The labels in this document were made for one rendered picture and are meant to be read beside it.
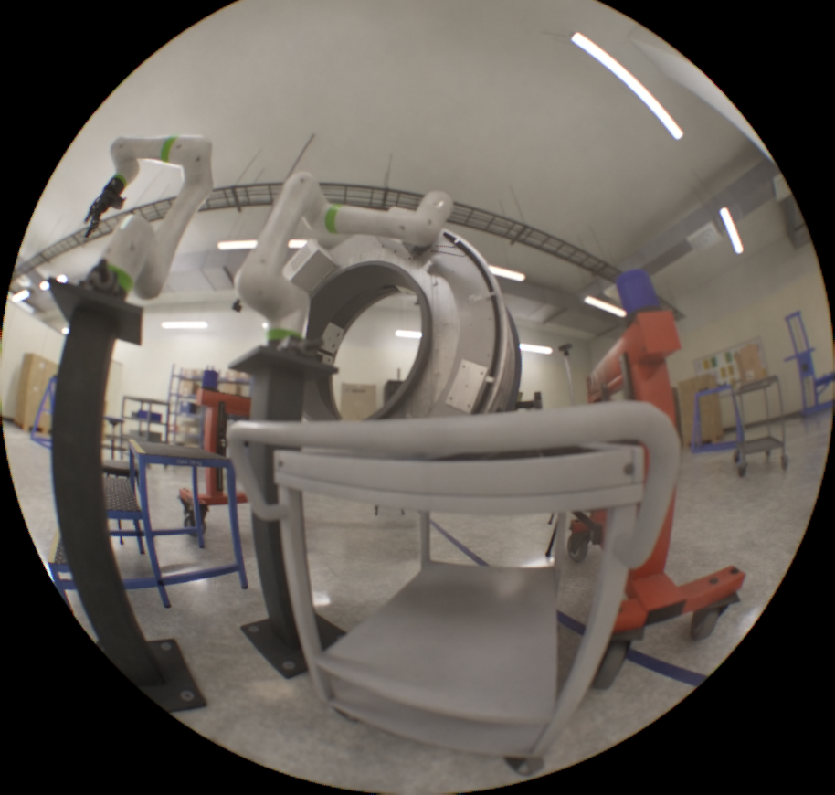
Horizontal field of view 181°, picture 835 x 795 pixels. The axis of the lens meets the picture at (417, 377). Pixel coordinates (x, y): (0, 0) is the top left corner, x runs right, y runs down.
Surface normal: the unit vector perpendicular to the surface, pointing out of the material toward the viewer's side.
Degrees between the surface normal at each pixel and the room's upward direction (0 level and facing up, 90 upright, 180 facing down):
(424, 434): 88
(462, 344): 90
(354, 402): 90
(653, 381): 90
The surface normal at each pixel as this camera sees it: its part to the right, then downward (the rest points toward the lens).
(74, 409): 0.85, -0.14
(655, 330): -0.41, -0.21
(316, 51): 0.01, 0.97
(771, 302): -0.97, -0.05
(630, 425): -0.37, 0.19
